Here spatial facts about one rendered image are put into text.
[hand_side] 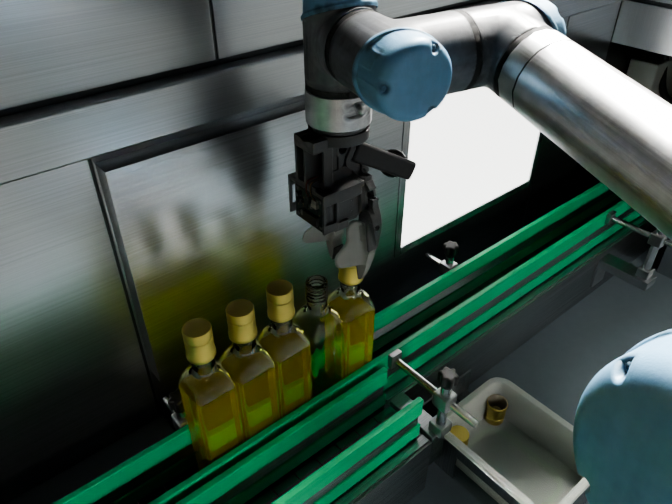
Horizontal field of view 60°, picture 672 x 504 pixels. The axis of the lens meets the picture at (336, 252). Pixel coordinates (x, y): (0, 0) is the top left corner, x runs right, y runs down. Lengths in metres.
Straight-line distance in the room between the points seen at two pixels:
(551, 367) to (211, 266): 0.74
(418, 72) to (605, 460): 0.33
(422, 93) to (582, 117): 0.13
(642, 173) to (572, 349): 0.87
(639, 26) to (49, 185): 1.20
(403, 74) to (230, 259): 0.42
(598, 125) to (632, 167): 0.04
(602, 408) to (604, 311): 1.12
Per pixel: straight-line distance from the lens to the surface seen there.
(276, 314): 0.74
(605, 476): 0.35
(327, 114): 0.64
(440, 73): 0.53
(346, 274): 0.79
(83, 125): 0.68
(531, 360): 1.27
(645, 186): 0.48
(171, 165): 0.72
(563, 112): 0.52
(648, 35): 1.47
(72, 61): 0.68
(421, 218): 1.10
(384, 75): 0.50
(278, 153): 0.80
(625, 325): 1.42
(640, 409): 0.32
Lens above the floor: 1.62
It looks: 36 degrees down
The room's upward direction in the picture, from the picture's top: straight up
